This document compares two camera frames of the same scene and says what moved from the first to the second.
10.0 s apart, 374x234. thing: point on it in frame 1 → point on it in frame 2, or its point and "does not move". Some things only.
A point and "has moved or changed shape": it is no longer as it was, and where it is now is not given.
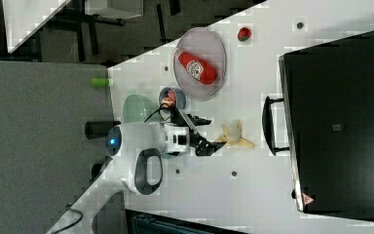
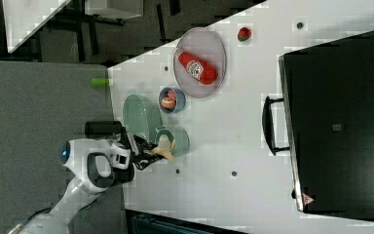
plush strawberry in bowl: [171, 95] does not move
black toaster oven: [336, 120] does not move
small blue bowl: [180, 98] does not move
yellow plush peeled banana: [234, 137] has moved or changed shape
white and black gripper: [181, 139] → [121, 155]
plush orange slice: [168, 101] does not move
